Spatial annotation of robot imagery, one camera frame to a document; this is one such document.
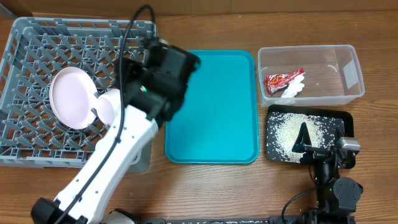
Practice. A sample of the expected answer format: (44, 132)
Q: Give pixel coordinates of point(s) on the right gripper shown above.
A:
(302, 144)

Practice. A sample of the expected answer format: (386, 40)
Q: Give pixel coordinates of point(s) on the white napkin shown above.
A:
(294, 87)

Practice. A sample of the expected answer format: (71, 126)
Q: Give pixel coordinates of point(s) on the small white bowl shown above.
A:
(107, 105)

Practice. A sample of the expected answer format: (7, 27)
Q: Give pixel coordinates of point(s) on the red snack wrapper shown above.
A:
(279, 81)

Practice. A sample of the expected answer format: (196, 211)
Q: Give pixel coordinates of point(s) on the large white plate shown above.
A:
(72, 96)

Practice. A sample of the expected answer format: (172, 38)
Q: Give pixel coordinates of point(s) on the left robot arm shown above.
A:
(151, 92)

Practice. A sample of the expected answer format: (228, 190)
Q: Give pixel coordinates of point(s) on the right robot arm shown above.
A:
(337, 196)

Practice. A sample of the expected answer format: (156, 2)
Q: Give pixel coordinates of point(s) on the spilled rice pile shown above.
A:
(283, 129)

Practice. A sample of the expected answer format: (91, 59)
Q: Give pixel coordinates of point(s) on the black plastic tray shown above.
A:
(345, 116)

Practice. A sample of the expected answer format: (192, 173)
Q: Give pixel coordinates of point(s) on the clear plastic bin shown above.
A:
(332, 76)

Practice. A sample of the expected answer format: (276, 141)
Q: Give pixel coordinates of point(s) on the teal plastic tray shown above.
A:
(218, 122)

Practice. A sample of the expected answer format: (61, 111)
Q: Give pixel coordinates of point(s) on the grey plastic dish rack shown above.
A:
(36, 50)

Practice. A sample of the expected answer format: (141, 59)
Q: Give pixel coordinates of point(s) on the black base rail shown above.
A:
(121, 216)

